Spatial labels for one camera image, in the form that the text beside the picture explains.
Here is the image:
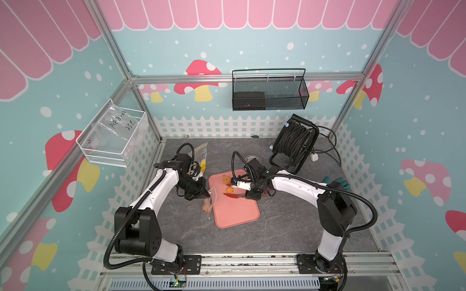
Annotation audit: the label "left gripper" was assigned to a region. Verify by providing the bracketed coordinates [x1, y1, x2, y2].
[175, 175, 209, 200]

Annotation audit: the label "small clear zip bag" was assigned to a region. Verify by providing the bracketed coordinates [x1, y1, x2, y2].
[201, 187, 218, 221]

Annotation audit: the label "red metal tongs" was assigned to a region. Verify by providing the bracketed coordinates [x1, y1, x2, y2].
[223, 193, 245, 199]

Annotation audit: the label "clear resealable bag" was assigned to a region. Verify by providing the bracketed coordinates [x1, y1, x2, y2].
[189, 143, 208, 177]

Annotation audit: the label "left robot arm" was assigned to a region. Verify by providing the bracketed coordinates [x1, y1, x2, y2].
[103, 143, 210, 273]

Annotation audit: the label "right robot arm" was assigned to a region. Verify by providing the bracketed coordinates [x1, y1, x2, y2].
[231, 150, 378, 274]

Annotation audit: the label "clear tape roll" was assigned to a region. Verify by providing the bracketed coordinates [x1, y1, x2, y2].
[245, 155, 261, 163]

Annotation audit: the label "pink plastic tray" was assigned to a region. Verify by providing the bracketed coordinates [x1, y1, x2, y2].
[208, 172, 260, 229]

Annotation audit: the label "white power plug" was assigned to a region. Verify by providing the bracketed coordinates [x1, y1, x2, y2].
[310, 153, 319, 162]

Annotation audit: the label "green rubber glove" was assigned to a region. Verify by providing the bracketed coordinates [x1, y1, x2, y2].
[322, 177, 351, 192]

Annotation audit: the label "black cable reel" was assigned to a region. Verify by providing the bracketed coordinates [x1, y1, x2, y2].
[269, 114, 320, 174]

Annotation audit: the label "black mesh wall basket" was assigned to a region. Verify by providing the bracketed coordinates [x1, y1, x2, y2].
[231, 68, 309, 111]

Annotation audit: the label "clear wire wall basket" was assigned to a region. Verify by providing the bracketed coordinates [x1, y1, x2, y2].
[76, 99, 149, 167]

